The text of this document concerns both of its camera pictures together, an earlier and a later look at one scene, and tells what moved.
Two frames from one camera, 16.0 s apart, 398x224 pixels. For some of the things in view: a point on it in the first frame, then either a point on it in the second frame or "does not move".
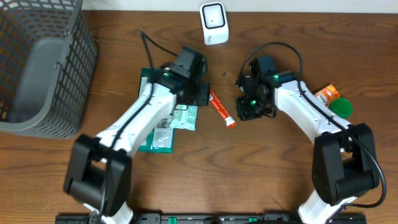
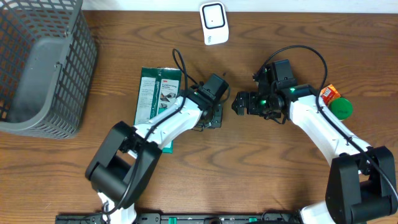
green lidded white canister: [341, 107] does not move
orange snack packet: [327, 94] does not move
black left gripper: [206, 100] → [213, 126]
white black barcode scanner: [214, 20] does not move
